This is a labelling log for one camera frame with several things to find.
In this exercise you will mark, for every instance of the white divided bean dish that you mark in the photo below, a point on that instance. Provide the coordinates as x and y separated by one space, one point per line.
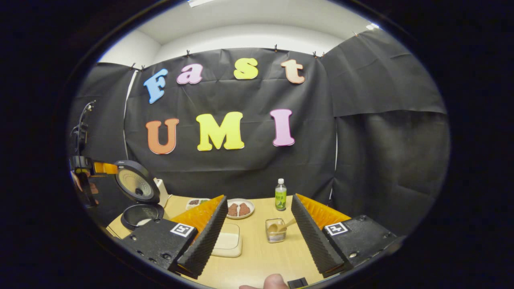
196 202

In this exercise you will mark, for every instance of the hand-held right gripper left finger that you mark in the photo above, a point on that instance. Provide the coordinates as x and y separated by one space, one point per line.
209 233

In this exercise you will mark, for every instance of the small ceiling light panel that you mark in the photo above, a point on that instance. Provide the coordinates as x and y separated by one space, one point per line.
372 26

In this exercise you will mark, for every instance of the clear rice container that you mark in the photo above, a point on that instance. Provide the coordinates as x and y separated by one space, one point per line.
229 243

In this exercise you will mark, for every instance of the wooden spoon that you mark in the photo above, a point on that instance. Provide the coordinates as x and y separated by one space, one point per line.
274 228

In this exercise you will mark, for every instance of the dark grey rice cooker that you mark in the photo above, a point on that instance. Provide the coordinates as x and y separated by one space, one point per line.
136 182

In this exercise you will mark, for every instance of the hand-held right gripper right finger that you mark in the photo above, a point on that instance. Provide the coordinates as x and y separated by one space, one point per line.
311 233

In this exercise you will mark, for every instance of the white round plate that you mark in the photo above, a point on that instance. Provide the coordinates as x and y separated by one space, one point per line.
251 205

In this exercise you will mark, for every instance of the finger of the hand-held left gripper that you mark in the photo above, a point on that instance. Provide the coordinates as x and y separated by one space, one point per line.
105 167

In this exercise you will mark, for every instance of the green drink bottle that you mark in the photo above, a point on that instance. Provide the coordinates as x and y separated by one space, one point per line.
280 196

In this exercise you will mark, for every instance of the black backdrop cloth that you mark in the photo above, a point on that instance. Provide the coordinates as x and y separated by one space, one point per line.
249 168

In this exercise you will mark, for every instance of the brown meat piece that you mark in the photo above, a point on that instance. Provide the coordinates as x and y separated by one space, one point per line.
244 209
233 210

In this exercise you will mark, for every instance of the large ceiling light panel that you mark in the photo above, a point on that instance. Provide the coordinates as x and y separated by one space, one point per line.
198 2

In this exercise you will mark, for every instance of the clear chopstick holder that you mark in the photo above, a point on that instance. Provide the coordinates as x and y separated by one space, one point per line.
277 237

